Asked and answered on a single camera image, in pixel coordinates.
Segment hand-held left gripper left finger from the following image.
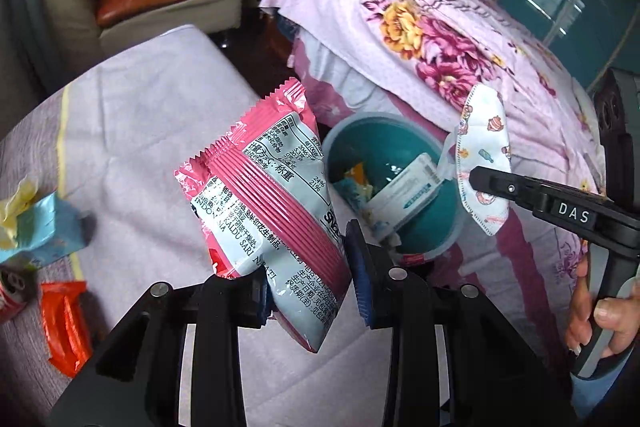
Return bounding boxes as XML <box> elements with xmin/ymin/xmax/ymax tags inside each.
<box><xmin>47</xmin><ymin>273</ymin><xmax>274</xmax><ymax>427</ymax></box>

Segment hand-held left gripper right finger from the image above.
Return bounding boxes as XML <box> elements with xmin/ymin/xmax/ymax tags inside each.
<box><xmin>344</xmin><ymin>219</ymin><xmax>576</xmax><ymax>427</ymax></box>

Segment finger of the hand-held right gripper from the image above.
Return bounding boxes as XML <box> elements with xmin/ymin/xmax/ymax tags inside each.
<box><xmin>467</xmin><ymin>165</ymin><xmax>546</xmax><ymax>215</ymax></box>

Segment white printed face mask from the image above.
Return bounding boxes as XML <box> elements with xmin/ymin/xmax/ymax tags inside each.
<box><xmin>439</xmin><ymin>84</ymin><xmax>514</xmax><ymax>237</ymax></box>

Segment white medicine box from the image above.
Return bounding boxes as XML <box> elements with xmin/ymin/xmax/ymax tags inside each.
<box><xmin>361</xmin><ymin>152</ymin><xmax>444</xmax><ymax>239</ymax></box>

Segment pink snack packet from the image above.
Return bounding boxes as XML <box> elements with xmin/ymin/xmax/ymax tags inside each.
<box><xmin>173</xmin><ymin>78</ymin><xmax>354</xmax><ymax>354</ymax></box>

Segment teal trash bin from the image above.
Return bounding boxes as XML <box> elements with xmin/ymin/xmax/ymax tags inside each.
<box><xmin>322</xmin><ymin>112</ymin><xmax>469</xmax><ymax>266</ymax></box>

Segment person's right hand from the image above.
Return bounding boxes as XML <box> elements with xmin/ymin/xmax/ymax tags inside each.
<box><xmin>565</xmin><ymin>254</ymin><xmax>640</xmax><ymax>355</ymax></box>

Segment pink striped bed sheet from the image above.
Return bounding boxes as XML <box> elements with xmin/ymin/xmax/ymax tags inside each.
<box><xmin>287</xmin><ymin>27</ymin><xmax>607</xmax><ymax>408</ymax></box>

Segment blue denim pants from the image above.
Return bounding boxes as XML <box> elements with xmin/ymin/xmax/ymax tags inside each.
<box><xmin>570</xmin><ymin>357</ymin><xmax>627</xmax><ymax>416</ymax></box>

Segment orange snack wrapper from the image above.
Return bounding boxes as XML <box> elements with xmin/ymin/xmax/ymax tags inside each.
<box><xmin>40</xmin><ymin>281</ymin><xmax>96</xmax><ymax>378</ymax></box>

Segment pink floral blanket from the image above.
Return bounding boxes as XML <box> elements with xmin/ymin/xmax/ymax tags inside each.
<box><xmin>259</xmin><ymin>0</ymin><xmax>609</xmax><ymax>208</ymax></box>

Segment light blue carton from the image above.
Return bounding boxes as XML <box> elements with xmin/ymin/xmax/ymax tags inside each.
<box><xmin>0</xmin><ymin>192</ymin><xmax>87</xmax><ymax>269</ymax></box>

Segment purple tablecloth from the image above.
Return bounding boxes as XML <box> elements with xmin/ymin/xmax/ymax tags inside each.
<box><xmin>0</xmin><ymin>24</ymin><xmax>501</xmax><ymax>427</ymax></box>

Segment red soda can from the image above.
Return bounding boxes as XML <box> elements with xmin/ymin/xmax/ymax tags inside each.
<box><xmin>0</xmin><ymin>267</ymin><xmax>39</xmax><ymax>326</ymax></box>

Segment crumpled yellow wrapper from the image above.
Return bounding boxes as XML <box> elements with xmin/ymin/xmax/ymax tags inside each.
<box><xmin>0</xmin><ymin>174</ymin><xmax>42</xmax><ymax>254</ymax></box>

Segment cream armchair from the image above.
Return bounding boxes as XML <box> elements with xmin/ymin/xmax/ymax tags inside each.
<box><xmin>37</xmin><ymin>0</ymin><xmax>247</xmax><ymax>54</ymax></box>

